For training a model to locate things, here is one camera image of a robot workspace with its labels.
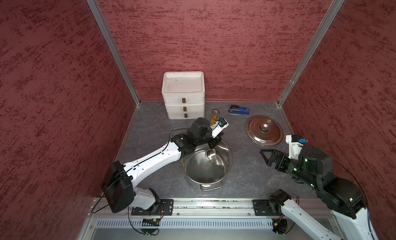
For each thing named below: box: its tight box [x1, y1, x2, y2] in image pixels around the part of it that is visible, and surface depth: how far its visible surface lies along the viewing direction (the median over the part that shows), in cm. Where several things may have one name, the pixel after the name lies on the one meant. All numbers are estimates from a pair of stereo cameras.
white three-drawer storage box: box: [161, 71, 206, 120], surface depth 102 cm
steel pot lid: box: [244, 115, 285, 147], surface depth 106 cm
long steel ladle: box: [204, 148, 217, 161], surface depth 87 cm
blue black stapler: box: [228, 105, 250, 115], surface depth 116 cm
